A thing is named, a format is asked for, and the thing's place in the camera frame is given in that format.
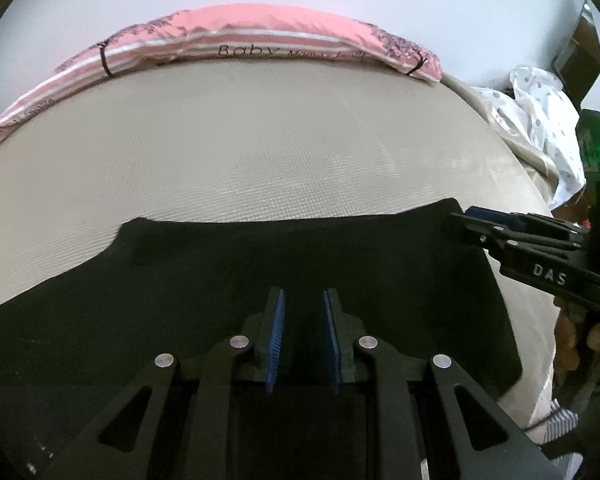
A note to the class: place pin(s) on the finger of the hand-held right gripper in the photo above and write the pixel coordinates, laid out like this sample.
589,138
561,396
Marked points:
482,213
510,242

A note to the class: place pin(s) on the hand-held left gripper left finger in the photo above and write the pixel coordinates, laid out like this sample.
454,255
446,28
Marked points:
277,340

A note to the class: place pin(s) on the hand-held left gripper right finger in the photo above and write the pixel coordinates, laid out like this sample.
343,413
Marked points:
331,340

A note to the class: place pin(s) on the black pants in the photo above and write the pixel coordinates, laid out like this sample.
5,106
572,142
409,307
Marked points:
130,310

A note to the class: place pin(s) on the person's right hand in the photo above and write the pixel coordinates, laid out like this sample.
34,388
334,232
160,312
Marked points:
565,342

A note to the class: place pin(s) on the white dotted cloth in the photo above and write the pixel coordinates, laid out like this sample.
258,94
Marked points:
545,110

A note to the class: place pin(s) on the grey striped cloth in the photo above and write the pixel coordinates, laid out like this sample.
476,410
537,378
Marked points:
560,420

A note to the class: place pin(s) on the brown cardboard box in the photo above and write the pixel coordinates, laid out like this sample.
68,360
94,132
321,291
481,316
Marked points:
585,55

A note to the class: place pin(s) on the beige houndstooth bed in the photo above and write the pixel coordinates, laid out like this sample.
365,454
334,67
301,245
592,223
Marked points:
230,135

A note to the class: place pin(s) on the pink striped pillow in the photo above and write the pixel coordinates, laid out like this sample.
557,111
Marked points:
255,25

